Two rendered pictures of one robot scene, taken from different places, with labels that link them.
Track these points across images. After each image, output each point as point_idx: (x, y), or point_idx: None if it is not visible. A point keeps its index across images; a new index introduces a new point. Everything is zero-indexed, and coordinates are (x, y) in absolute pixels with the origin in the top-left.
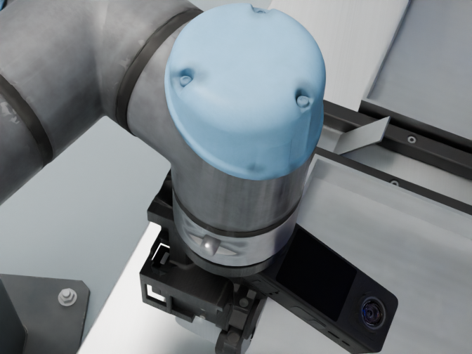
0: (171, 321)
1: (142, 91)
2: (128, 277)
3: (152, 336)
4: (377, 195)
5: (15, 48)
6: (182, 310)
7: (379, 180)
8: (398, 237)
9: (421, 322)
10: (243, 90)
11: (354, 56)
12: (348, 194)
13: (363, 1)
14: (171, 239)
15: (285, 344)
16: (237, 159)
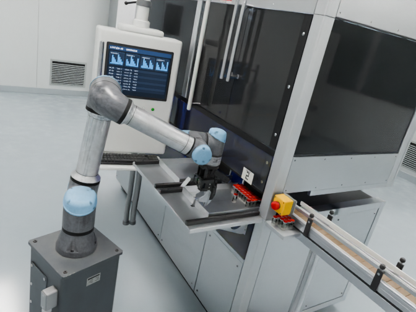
0: (189, 213)
1: (209, 138)
2: (177, 212)
3: (190, 216)
4: (194, 189)
5: (199, 136)
6: (205, 189)
7: (194, 185)
8: None
9: (216, 199)
10: (221, 131)
11: (167, 178)
12: (190, 192)
13: (158, 172)
14: (205, 171)
15: (206, 208)
16: (223, 139)
